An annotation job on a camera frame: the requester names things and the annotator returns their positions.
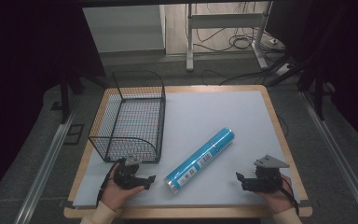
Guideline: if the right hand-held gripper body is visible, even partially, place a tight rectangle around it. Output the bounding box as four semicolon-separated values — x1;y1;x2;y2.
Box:
249;154;291;193

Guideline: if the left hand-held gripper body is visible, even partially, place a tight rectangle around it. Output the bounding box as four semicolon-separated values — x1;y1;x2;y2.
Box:
113;155;144;189

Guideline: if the blue cylindrical tube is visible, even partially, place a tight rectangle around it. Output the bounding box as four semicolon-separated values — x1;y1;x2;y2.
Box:
163;126;236;195

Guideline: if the black wire mesh basket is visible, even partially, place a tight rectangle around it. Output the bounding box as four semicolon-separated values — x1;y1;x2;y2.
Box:
87;70;167;164

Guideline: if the person's left hand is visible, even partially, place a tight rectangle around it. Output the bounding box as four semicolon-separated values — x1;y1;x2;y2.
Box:
100;164;146;213

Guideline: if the person's right hand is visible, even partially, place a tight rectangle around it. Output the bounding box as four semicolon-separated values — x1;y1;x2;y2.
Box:
255;174;295;216

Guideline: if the wooden table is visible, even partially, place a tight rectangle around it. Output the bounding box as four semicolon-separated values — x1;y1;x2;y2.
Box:
62;84;313;219

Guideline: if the light blue table mat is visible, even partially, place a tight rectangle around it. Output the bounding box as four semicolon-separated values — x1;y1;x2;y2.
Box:
72;90;301;209

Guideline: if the black metal stand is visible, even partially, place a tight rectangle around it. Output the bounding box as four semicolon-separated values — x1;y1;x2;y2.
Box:
50;74;109;125
268;54;328;122

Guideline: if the white power strip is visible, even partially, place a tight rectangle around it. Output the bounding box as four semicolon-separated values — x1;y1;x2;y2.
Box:
274;63;294;77

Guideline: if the dark curtain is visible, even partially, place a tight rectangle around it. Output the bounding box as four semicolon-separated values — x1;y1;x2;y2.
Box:
266;0;358;154
0;0;107;208

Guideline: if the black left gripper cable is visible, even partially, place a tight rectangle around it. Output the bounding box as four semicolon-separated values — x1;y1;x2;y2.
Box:
95;158;121;208

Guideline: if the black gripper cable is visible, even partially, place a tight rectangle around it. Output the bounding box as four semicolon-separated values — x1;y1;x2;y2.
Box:
95;158;121;208
281;175;300;217

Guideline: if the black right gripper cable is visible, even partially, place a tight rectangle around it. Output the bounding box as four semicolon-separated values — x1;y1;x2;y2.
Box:
281;175;300;217

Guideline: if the black floor frame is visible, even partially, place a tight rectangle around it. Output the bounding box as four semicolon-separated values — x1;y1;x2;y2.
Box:
62;123;86;146

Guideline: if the metal floor rail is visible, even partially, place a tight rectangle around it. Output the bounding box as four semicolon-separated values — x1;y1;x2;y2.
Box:
13;98;79;224
299;91;358;224

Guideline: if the black floor cable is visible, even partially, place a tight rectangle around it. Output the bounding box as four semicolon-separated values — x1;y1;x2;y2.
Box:
200;68;282;87

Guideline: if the coil of black cables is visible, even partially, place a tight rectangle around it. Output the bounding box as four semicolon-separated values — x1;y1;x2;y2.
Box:
194;1;264;54

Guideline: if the white wall board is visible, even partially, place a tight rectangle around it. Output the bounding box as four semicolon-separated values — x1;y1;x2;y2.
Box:
81;4;166;54

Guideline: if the white metal desk frame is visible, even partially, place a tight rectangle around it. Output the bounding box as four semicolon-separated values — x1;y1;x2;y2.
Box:
185;1;275;73

